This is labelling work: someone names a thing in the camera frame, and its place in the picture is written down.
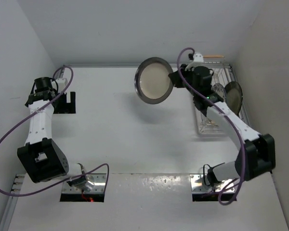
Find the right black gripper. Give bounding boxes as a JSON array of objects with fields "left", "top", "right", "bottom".
[{"left": 169, "top": 64, "right": 198, "bottom": 96}]

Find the dark rimmed cream plate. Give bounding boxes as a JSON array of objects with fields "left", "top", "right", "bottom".
[{"left": 134, "top": 57, "right": 173, "bottom": 104}]

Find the black checkered rim plate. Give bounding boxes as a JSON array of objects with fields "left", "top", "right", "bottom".
[{"left": 225, "top": 81, "right": 243, "bottom": 116}]

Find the blue floral plate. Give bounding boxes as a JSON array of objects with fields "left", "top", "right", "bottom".
[{"left": 211, "top": 83, "right": 226, "bottom": 102}]

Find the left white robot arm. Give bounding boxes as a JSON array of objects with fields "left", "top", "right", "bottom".
[{"left": 17, "top": 77, "right": 85, "bottom": 183}]

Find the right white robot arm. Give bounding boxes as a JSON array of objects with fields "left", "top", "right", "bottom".
[{"left": 169, "top": 64, "right": 276, "bottom": 187}]

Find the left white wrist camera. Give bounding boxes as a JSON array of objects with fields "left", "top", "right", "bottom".
[{"left": 56, "top": 78, "right": 68, "bottom": 93}]

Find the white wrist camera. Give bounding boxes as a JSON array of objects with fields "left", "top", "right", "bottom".
[
  {"left": 185, "top": 52, "right": 204, "bottom": 70},
  {"left": 56, "top": 78, "right": 68, "bottom": 93}
]

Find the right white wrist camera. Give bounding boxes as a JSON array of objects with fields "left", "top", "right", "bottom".
[{"left": 185, "top": 52, "right": 204, "bottom": 70}]

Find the white wire dish rack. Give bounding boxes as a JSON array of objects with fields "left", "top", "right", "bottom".
[{"left": 195, "top": 55, "right": 248, "bottom": 136}]

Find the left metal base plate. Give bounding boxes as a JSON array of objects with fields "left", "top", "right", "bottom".
[{"left": 62, "top": 174, "right": 107, "bottom": 194}]

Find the metal base plate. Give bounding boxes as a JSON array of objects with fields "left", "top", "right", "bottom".
[
  {"left": 62, "top": 174, "right": 107, "bottom": 194},
  {"left": 190, "top": 174, "right": 236, "bottom": 194}
]

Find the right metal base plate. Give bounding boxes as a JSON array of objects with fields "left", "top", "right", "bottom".
[{"left": 190, "top": 174, "right": 236, "bottom": 194}]

